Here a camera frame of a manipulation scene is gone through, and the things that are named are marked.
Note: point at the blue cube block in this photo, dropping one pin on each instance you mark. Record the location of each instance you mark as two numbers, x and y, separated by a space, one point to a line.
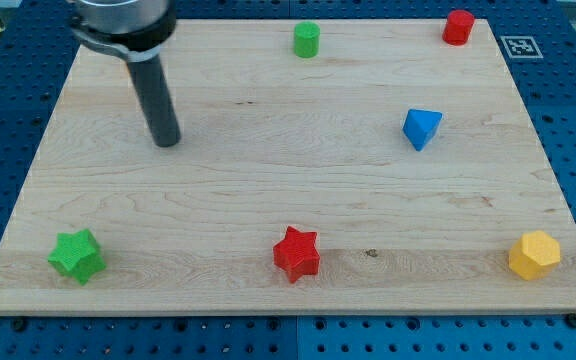
420 126

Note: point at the wooden board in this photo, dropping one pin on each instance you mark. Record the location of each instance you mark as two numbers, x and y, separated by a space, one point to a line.
271 140

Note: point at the red cylinder block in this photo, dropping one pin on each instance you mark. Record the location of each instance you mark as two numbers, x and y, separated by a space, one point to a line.
458 27

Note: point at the green cylinder block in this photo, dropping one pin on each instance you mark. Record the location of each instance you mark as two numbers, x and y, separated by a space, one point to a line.
306 37

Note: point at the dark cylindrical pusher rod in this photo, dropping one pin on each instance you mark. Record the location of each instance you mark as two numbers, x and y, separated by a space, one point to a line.
152 91

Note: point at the red star block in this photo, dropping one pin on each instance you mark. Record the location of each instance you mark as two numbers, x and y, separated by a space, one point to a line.
296 254

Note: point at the yellow hexagon block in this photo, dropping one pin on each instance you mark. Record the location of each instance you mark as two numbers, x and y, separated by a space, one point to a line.
534 255

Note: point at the white fiducial marker tag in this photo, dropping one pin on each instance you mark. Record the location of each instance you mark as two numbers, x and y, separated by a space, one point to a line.
521 47

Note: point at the green star block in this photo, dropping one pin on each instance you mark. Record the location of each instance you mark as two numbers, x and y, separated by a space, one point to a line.
77 255

